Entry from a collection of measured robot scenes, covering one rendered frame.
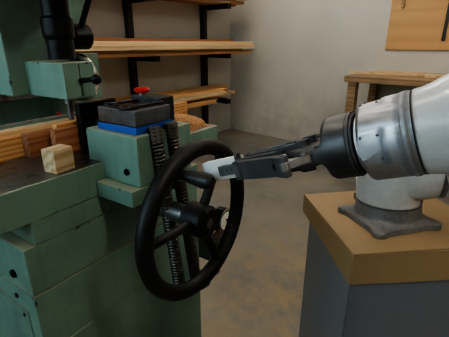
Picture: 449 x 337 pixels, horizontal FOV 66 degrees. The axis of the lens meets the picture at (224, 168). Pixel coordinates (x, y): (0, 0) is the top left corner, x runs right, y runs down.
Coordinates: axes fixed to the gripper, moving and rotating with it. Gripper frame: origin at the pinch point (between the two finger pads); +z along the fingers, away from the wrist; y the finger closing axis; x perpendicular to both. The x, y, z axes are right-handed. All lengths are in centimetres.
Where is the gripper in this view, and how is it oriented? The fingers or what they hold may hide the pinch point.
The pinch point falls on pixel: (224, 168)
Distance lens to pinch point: 51.7
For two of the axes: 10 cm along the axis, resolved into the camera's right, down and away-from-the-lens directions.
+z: -7.8, 1.5, 6.1
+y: -5.5, 2.8, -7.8
